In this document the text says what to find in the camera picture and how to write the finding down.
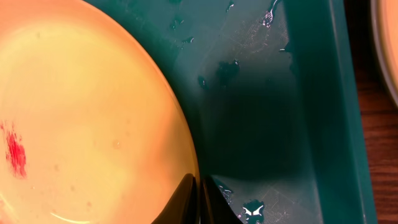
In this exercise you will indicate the yellow-green plate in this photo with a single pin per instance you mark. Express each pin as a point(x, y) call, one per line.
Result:
point(91, 131)
point(384, 29)

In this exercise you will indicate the yellow-green plate top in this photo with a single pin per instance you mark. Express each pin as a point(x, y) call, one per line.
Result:
point(91, 131)

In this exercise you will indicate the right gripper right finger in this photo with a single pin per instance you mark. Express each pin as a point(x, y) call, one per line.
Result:
point(214, 209)

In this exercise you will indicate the teal plastic tray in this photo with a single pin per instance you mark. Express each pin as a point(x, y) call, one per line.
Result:
point(268, 91)

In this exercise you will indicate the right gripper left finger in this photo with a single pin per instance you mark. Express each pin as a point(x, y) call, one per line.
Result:
point(182, 206)

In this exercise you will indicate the yellow-green plate bottom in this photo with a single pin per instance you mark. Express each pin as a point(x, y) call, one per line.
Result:
point(384, 29)

